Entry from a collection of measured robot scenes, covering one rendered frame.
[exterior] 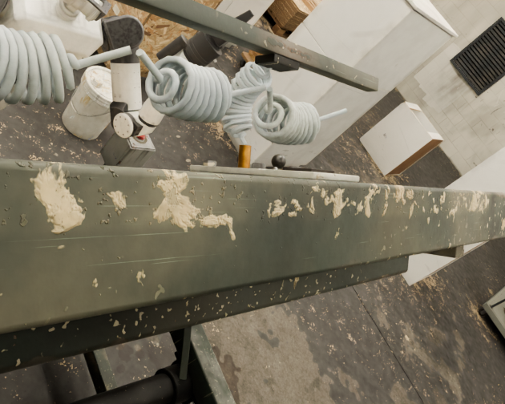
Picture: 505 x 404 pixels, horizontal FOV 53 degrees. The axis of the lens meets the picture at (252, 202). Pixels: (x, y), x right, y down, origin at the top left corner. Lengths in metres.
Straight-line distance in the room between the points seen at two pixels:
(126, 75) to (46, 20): 0.29
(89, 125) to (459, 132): 7.34
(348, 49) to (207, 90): 3.23
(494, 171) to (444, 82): 5.00
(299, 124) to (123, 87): 1.00
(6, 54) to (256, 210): 0.24
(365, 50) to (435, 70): 6.12
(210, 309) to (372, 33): 3.14
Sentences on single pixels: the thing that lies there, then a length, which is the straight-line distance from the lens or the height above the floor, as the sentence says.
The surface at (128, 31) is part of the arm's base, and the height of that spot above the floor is 1.35.
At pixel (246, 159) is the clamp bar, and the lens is 0.65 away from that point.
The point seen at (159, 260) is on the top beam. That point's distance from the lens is 0.37.
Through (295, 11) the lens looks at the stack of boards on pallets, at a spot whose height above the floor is 0.40.
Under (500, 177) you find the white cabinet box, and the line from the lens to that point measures 4.84.
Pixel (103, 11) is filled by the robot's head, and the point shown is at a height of 1.44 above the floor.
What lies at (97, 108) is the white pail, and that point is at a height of 0.27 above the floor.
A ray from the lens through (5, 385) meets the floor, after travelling 2.34.
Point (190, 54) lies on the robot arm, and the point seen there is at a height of 1.46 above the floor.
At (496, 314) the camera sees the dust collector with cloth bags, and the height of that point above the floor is 0.16.
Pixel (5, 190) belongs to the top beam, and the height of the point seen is 1.86.
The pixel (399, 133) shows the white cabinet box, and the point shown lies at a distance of 6.38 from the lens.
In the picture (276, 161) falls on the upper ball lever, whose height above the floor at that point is 1.51.
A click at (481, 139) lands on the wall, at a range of 9.42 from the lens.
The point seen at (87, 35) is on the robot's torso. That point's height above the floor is 1.32.
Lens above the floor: 2.09
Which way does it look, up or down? 32 degrees down
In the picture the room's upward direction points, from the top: 48 degrees clockwise
